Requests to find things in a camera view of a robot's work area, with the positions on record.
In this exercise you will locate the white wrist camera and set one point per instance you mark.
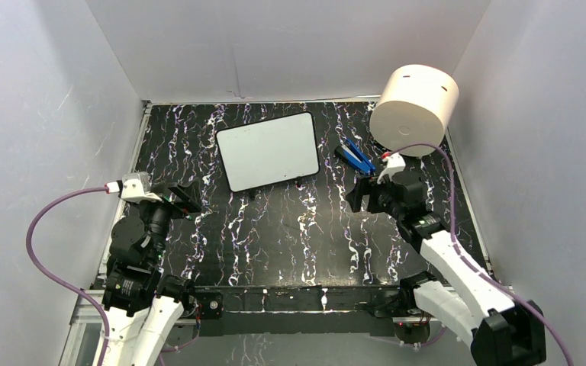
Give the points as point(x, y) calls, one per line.
point(135, 187)
point(393, 164)

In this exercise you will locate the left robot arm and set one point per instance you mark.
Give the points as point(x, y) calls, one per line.
point(139, 273)

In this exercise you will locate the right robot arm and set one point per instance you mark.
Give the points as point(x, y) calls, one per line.
point(497, 329)

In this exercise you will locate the cream cylindrical container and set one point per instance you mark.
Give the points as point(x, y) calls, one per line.
point(413, 112)

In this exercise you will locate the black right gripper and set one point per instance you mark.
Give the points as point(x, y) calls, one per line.
point(363, 187)

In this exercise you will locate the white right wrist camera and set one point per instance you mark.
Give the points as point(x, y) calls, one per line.
point(393, 164)

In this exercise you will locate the white whiteboard black frame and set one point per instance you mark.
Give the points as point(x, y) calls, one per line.
point(269, 151)

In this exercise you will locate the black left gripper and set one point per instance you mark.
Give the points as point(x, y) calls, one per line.
point(189, 197)

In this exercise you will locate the aluminium frame rail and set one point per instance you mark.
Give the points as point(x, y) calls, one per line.
point(373, 310)

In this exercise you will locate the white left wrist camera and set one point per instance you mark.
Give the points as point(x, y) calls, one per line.
point(135, 187)

